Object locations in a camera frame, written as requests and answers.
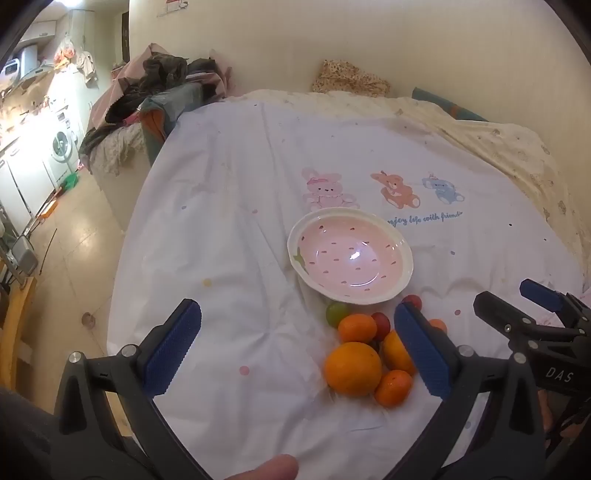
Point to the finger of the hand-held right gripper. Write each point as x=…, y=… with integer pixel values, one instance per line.
x=540, y=293
x=503, y=321

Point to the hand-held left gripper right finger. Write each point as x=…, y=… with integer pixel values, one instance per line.
x=422, y=350

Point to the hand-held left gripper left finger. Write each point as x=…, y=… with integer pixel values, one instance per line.
x=173, y=350

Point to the medium tangerine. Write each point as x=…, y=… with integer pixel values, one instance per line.
x=392, y=353

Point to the small tangerine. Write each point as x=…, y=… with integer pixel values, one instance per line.
x=392, y=387
x=438, y=324
x=358, y=327

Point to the oval red cherry tomato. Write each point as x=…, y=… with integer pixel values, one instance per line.
x=382, y=323

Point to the round red cherry tomato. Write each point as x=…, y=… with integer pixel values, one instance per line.
x=413, y=301

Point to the large orange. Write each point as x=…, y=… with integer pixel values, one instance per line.
x=353, y=369

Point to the green grape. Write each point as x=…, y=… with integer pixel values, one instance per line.
x=336, y=314

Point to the pink strawberry print plate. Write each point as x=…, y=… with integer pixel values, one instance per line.
x=351, y=258

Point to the person's left hand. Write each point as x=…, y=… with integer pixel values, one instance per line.
x=270, y=468

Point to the white cartoon print bedsheet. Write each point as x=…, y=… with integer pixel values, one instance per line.
x=231, y=207

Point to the wooden chair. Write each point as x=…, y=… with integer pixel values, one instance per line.
x=18, y=318

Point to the cream patterned quilt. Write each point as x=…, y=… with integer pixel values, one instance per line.
x=498, y=138

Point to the person's dark clothing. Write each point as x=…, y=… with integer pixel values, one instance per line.
x=27, y=438

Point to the green bag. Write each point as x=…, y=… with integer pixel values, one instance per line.
x=69, y=181

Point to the teal pillow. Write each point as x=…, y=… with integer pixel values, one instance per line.
x=443, y=104

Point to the white washing machine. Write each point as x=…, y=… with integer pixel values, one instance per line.
x=62, y=145

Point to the grey green cloth bundle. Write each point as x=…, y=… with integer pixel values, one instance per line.
x=159, y=110

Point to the pile of dark clothes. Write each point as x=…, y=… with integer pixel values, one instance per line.
x=161, y=76

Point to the hanging light clothes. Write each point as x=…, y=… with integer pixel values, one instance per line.
x=85, y=64

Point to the white water heater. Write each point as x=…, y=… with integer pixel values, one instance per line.
x=23, y=62

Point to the pink wall sticker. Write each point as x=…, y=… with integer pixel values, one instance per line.
x=171, y=5

